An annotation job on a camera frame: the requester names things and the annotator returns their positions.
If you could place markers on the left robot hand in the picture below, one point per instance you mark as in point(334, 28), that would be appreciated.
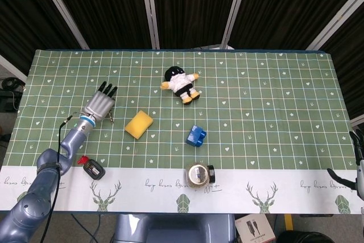
point(100, 103)

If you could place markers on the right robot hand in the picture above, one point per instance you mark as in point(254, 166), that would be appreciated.
point(357, 166)

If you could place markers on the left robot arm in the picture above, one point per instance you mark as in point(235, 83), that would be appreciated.
point(42, 180)

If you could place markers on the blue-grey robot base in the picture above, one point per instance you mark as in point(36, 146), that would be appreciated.
point(173, 228)

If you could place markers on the yellow sponge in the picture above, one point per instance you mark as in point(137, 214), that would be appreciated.
point(138, 124)

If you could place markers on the black bottle red cap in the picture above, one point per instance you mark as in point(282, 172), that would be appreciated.
point(92, 168)

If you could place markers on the plush doll white shirt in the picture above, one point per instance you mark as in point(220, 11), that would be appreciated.
point(180, 84)

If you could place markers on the black round bin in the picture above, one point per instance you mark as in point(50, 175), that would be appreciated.
point(305, 237)

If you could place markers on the black equipment on floor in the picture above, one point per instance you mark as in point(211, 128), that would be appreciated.
point(10, 95)

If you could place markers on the green grid tablecloth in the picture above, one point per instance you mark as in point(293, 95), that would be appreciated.
point(199, 112)

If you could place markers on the blue toy building brick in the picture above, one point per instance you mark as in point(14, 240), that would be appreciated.
point(195, 136)

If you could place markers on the black folding screen panels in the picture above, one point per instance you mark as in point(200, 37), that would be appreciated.
point(182, 8)

